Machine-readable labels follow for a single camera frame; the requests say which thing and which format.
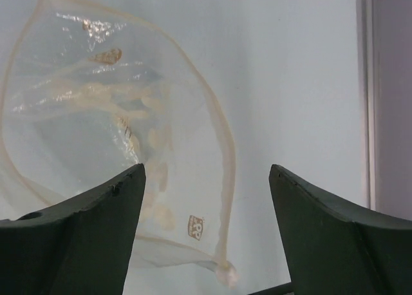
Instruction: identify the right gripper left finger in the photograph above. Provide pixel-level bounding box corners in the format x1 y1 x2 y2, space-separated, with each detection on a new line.
1 164 146 294

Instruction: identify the right aluminium frame post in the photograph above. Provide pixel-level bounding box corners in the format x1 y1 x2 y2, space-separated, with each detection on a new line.
356 0 380 210

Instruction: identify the clear zip top bag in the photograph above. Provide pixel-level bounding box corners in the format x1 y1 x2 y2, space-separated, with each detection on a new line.
1 0 238 287

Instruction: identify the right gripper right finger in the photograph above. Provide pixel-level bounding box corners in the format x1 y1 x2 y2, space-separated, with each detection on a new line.
269 165 411 294

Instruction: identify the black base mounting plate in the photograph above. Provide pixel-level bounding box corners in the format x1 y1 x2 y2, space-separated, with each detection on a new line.
250 282 294 295

